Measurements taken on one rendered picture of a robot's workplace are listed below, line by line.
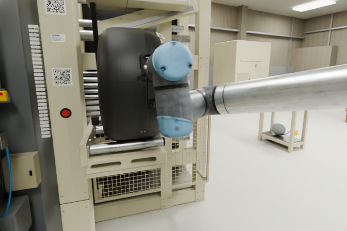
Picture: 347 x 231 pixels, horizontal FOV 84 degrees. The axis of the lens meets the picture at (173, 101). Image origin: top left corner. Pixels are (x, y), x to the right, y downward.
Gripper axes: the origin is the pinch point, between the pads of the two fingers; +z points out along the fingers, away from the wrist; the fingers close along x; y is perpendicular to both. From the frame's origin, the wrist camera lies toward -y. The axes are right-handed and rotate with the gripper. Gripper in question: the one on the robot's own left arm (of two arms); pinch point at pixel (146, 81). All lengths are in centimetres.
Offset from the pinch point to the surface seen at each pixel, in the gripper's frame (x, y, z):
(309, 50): -881, 160, 633
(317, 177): -210, -111, 93
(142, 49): -0.1, 12.8, 7.9
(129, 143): 5.9, -27.3, 20.2
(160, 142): -8.6, -28.4, 19.7
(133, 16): -2, 45, 58
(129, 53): 5.0, 11.1, 7.1
